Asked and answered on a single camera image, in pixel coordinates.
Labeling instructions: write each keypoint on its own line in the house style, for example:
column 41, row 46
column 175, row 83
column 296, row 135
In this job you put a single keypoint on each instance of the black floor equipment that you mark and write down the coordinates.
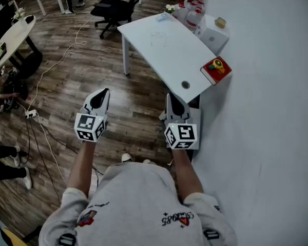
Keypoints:
column 14, row 86

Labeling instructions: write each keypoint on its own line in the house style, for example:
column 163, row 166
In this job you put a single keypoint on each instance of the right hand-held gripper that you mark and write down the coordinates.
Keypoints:
column 182, row 136

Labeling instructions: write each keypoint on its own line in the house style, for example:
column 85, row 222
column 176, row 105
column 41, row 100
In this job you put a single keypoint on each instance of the person's white shoe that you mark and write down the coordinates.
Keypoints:
column 146, row 161
column 126, row 158

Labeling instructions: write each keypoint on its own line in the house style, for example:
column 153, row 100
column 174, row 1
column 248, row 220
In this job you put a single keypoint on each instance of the white table leg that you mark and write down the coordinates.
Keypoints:
column 125, row 55

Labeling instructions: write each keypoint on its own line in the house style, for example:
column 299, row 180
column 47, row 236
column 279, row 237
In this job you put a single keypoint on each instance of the tan box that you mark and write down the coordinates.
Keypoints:
column 220, row 22

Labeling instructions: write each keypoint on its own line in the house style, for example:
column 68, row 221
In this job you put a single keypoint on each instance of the clear-framed eyeglasses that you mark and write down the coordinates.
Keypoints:
column 157, row 36

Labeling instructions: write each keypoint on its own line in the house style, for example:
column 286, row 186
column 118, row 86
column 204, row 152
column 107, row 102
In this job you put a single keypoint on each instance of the white water dispenser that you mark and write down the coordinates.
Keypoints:
column 213, row 37

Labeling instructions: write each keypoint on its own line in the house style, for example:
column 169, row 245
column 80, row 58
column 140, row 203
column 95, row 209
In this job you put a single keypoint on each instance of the round white table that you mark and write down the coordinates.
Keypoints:
column 12, row 40

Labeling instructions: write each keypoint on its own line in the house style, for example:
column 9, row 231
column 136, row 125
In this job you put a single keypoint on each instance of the yellow green handheld fan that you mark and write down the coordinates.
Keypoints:
column 217, row 64

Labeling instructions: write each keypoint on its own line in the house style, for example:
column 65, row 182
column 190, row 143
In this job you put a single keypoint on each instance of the person's right forearm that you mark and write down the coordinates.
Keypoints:
column 187, row 175

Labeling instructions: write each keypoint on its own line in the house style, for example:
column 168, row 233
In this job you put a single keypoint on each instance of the light blue handheld fan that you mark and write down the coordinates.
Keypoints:
column 161, row 17

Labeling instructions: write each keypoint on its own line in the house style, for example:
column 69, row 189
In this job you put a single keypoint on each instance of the black office chair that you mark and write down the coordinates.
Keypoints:
column 111, row 8

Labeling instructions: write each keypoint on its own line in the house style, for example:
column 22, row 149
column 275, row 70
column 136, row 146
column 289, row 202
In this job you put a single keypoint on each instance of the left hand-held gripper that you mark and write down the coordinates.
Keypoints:
column 88, row 127

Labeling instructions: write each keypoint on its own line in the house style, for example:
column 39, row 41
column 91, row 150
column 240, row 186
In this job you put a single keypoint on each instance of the white power strip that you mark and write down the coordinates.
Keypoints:
column 30, row 114

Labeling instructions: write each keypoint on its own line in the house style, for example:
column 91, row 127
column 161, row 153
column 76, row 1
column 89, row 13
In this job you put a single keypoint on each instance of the person's left forearm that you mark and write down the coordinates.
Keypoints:
column 80, row 168

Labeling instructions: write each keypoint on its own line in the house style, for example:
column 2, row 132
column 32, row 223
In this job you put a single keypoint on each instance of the white flowers in pot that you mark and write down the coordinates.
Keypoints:
column 170, row 8

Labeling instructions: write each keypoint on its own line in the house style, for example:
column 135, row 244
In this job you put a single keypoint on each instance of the red hardcover book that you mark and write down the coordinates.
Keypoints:
column 216, row 76

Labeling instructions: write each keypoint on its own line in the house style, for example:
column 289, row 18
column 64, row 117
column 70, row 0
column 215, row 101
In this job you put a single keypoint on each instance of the person's grey printed shirt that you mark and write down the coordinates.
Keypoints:
column 136, row 201

